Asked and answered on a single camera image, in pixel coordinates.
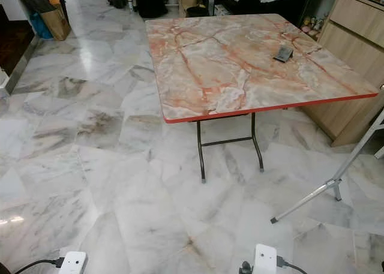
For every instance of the blue bag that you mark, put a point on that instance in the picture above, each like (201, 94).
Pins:
(39, 25)

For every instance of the black backpack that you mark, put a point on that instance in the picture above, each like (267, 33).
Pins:
(150, 4)

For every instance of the black round bin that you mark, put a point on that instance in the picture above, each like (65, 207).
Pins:
(197, 11)

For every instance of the marble pattern folding table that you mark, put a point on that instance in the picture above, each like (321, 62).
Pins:
(234, 70)

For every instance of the black display cabinet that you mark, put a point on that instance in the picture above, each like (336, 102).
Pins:
(258, 9)

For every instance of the silver metal clothes rack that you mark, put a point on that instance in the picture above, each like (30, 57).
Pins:
(306, 199)

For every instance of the light wooden cabinet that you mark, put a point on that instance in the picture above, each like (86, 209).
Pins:
(357, 28)

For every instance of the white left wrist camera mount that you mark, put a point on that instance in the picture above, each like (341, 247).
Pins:
(73, 262)

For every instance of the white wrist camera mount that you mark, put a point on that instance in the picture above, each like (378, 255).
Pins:
(73, 262)
(265, 259)

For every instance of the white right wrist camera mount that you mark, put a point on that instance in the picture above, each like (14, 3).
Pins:
(265, 259)

